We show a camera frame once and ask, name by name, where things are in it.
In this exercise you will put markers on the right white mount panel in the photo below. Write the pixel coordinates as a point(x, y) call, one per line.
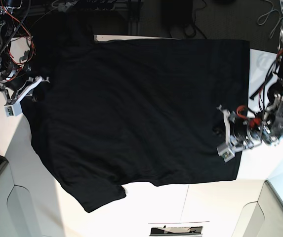
point(262, 218)

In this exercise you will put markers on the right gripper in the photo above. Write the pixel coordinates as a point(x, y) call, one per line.
point(12, 89)

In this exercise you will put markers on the printed paper sheet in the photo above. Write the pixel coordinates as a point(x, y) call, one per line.
point(181, 229)

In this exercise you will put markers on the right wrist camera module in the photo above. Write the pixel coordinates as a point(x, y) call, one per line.
point(13, 109)

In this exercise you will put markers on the left white mount panel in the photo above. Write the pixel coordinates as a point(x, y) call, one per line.
point(17, 213)

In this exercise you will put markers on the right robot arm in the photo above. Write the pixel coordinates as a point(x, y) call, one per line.
point(23, 73)

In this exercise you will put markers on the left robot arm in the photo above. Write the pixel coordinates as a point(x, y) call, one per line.
point(266, 126)

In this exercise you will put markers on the white mount panel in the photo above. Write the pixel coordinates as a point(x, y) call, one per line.
point(17, 213)
point(262, 218)

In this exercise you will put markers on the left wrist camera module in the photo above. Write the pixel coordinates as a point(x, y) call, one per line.
point(226, 151)

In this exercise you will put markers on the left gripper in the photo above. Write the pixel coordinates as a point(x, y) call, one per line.
point(241, 133)

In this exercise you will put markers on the black t-shirt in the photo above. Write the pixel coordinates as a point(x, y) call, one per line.
point(125, 111)

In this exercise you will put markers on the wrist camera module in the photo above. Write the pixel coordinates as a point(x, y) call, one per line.
point(226, 151)
point(13, 109)

